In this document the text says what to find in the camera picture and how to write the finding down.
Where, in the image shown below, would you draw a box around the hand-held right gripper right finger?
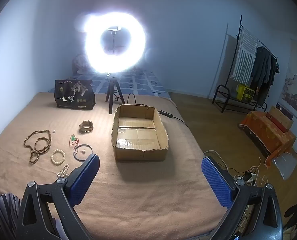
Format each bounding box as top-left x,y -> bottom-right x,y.
201,155 -> 284,240

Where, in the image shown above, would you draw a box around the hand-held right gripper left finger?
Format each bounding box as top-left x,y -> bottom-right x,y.
16,153 -> 100,240

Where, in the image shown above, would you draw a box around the small white bead strand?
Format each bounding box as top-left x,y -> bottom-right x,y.
56,164 -> 70,178

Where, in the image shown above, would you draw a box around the thin metal bangle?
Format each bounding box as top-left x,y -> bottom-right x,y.
73,144 -> 94,161

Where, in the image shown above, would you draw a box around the cream bead bracelet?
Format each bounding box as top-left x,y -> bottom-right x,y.
51,149 -> 64,162

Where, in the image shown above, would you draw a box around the brown bracelet with metal clasp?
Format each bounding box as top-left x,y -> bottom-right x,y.
79,120 -> 94,133

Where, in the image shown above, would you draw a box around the long brown wooden bead necklace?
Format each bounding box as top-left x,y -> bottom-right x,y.
23,129 -> 52,165

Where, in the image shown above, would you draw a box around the cardboard box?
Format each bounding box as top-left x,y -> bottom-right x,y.
111,104 -> 169,162

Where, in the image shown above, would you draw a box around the white power strip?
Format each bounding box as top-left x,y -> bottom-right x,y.
235,171 -> 258,184

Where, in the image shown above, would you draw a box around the brown blanket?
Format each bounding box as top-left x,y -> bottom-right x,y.
0,91 -> 229,240

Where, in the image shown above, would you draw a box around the orange cloth covered bench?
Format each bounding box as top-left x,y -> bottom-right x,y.
239,110 -> 297,167

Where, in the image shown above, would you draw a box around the clear plastic bag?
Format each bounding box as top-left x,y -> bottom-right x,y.
274,152 -> 297,180

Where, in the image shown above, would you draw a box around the black printed snack bag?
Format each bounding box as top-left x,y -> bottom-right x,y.
54,79 -> 96,110

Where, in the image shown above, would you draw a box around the person's striped trouser leg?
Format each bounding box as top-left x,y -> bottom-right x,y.
0,192 -> 22,240

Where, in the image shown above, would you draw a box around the black tripod stand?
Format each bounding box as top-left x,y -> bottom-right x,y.
105,73 -> 125,115

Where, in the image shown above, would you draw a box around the yellow crate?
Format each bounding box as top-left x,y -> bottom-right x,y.
236,84 -> 255,103

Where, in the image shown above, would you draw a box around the blue plaid bed sheet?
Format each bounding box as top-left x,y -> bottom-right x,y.
48,69 -> 171,98

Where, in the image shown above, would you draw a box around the floral quilt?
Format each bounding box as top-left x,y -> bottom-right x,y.
72,54 -> 89,74

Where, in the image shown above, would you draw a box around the dark hanging clothes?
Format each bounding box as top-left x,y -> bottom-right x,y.
250,46 -> 280,103

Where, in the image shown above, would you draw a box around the striped white towel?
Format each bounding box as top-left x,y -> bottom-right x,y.
232,27 -> 258,83

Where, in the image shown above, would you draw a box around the black metal clothes rack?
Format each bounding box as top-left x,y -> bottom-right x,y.
212,15 -> 280,113

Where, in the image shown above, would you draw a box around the power strip with cables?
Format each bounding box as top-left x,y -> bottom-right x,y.
205,150 -> 268,230

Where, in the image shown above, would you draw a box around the black cable with inline remote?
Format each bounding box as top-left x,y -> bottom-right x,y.
113,93 -> 188,127

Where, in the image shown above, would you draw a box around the wall poster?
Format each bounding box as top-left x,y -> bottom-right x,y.
280,39 -> 297,128

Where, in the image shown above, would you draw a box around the bright ring light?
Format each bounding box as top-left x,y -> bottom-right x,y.
75,11 -> 149,74

